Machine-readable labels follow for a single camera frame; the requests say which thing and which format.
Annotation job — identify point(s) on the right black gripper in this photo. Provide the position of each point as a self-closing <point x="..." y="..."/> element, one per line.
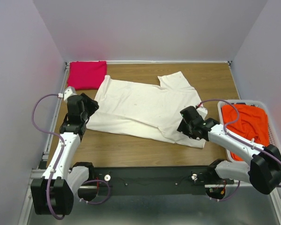
<point x="184" y="126"/>

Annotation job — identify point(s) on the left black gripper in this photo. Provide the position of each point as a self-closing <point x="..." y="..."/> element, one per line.
<point x="89" y="106"/>

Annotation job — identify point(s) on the white t shirt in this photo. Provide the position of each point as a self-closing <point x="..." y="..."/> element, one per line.
<point x="145" y="110"/>

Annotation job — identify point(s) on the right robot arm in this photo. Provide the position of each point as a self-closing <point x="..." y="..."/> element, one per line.
<point x="261" y="165"/>

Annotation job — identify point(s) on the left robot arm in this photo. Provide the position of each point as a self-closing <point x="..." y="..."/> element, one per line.
<point x="53" y="193"/>

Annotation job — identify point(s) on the folded pink t shirt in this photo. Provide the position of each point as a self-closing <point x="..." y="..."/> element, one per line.
<point x="87" y="75"/>

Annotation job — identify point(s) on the orange t shirt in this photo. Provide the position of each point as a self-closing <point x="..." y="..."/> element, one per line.
<point x="252" y="124"/>

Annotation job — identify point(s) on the white plastic basket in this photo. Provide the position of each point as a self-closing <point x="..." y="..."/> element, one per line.
<point x="228" y="114"/>

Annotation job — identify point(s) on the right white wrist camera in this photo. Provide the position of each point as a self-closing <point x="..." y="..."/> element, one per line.
<point x="201" y="110"/>

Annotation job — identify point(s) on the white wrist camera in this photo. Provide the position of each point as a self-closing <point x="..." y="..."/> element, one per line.
<point x="201" y="110"/>
<point x="67" y="93"/>

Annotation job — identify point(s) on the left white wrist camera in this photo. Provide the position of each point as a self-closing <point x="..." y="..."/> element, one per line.
<point x="67" y="93"/>

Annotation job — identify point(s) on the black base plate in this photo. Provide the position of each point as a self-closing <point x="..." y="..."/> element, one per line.
<point x="161" y="180"/>

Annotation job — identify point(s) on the aluminium frame rail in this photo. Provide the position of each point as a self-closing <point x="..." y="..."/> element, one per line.
<point x="28" y="201"/>

